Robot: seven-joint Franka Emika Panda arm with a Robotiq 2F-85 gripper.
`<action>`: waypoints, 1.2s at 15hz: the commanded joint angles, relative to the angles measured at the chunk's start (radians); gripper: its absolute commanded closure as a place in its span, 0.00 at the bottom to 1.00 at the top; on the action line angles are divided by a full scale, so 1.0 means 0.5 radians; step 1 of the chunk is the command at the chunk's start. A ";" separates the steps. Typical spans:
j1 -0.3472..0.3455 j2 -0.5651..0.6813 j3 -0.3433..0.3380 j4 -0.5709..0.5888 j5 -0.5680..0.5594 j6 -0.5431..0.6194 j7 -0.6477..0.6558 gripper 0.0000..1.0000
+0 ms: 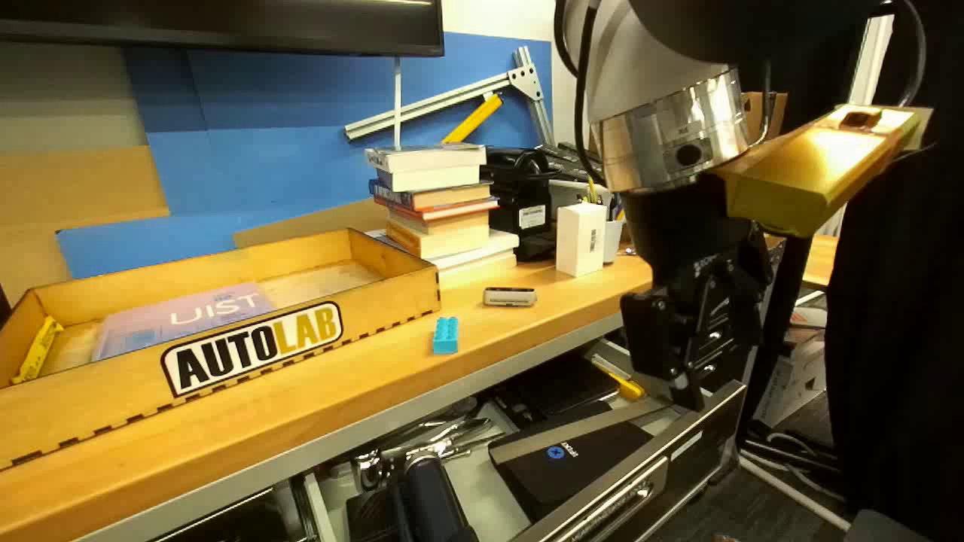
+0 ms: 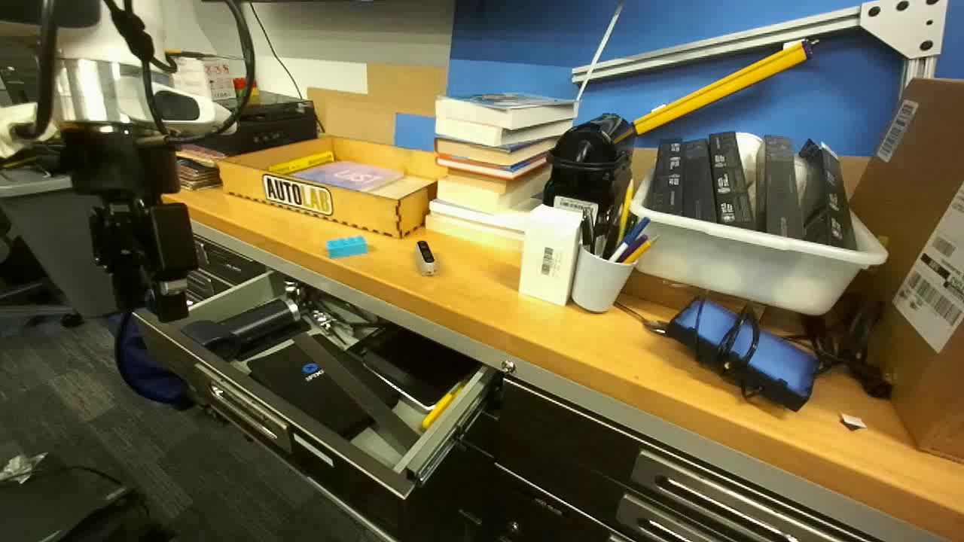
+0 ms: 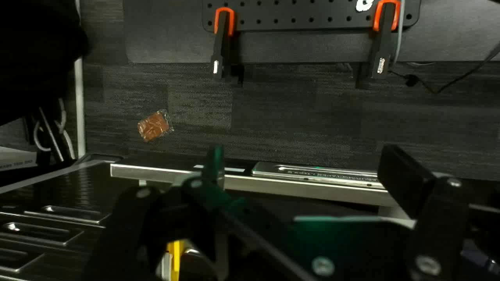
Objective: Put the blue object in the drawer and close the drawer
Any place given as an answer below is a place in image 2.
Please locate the black electronic device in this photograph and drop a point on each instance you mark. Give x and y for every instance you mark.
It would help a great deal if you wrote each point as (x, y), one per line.
(266, 124)

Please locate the grey metal drawer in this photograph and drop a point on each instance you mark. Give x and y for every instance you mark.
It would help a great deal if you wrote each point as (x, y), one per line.
(250, 394)

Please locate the small white scrap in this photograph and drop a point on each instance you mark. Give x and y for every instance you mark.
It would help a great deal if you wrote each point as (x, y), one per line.
(850, 421)

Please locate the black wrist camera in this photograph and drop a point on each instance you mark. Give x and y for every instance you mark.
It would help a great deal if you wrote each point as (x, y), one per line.
(112, 161)

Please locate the wooden tray with black lettering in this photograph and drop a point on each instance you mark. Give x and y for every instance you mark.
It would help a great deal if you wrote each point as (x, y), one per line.
(331, 206)

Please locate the crumpled white paper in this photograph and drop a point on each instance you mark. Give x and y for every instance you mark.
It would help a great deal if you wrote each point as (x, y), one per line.
(20, 467)

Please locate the white pen cup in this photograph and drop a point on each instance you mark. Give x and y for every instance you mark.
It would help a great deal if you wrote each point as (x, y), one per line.
(598, 281)

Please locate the white plastic bin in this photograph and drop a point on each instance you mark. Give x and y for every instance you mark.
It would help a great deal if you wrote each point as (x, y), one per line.
(749, 264)

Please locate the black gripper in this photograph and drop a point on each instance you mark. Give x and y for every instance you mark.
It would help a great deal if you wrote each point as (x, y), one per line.
(137, 237)

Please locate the black slim box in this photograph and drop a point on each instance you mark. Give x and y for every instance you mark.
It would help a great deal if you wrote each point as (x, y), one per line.
(777, 187)
(668, 175)
(733, 181)
(701, 181)
(830, 196)

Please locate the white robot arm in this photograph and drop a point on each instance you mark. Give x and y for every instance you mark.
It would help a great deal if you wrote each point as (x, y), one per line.
(93, 87)

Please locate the white wall outlet block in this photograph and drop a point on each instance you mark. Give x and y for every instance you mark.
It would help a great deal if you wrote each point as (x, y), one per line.
(548, 256)

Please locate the white flat book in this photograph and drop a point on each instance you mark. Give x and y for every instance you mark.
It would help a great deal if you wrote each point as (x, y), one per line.
(476, 218)

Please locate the dark cover book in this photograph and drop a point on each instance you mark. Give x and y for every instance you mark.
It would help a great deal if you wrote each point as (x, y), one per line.
(507, 106)

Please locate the black metal cabinet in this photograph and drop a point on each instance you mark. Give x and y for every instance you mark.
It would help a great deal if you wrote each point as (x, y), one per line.
(602, 470)

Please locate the blue fabric bag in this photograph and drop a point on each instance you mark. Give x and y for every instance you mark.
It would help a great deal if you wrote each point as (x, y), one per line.
(149, 365)

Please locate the small black silver gadget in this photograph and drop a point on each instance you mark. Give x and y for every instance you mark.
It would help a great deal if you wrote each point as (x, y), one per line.
(427, 256)

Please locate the white thin strip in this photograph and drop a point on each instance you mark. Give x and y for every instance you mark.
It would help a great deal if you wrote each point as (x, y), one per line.
(599, 48)

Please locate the yellow pencil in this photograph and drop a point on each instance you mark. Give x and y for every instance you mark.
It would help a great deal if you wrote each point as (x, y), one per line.
(625, 210)

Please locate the white thick book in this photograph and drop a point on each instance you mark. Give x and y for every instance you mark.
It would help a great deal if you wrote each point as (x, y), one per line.
(499, 134)

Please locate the purple book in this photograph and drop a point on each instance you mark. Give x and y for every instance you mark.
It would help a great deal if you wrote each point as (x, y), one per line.
(348, 177)

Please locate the brown cardboard box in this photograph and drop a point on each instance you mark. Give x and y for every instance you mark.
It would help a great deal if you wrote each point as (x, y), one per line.
(921, 272)

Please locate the cream thick book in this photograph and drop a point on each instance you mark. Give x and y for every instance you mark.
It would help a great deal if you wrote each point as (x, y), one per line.
(485, 187)

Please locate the grey drawer divider bar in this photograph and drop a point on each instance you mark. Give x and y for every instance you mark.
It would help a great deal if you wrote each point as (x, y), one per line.
(353, 385)

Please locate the tan cover book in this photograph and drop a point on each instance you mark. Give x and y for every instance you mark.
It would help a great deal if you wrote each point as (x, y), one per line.
(492, 150)

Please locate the blue toy brick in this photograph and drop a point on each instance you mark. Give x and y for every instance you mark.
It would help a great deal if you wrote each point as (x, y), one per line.
(348, 244)

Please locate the black flat box blue logo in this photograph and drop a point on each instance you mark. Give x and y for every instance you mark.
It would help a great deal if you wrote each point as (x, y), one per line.
(312, 385)

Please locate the blue pen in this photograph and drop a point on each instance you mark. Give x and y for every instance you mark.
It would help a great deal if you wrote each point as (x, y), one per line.
(632, 237)

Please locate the aluminium rail with bracket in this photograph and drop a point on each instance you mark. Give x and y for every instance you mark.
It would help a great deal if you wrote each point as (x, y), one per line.
(764, 35)

